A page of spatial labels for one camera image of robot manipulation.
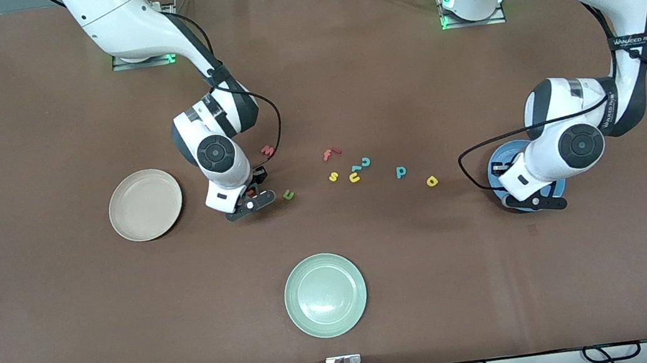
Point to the blue plate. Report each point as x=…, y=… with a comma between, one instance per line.
x=508, y=152

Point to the yellow foam letter s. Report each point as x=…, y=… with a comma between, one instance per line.
x=333, y=176

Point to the green foam letter u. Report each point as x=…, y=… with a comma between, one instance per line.
x=288, y=195

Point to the pink foam letter w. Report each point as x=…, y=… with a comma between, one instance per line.
x=267, y=150

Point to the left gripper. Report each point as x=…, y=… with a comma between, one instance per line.
x=500, y=168

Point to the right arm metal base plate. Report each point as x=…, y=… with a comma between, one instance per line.
x=120, y=64

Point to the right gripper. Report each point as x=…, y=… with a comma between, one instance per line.
x=254, y=187

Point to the red foam letter f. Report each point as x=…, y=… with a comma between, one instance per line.
x=329, y=155

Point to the teal foam letter d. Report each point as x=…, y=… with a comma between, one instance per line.
x=401, y=172

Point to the beige brown plate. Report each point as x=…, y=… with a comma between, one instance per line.
x=145, y=204

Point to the yellow foam letter u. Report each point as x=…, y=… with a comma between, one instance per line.
x=354, y=178

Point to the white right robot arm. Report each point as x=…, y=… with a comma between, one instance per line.
x=116, y=14

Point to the yellow foam letter d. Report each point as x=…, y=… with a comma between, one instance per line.
x=432, y=181

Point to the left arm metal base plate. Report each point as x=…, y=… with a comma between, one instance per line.
x=472, y=23

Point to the teal foam letter c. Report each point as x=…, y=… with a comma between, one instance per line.
x=366, y=161

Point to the pale green plate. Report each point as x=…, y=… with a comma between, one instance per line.
x=325, y=295

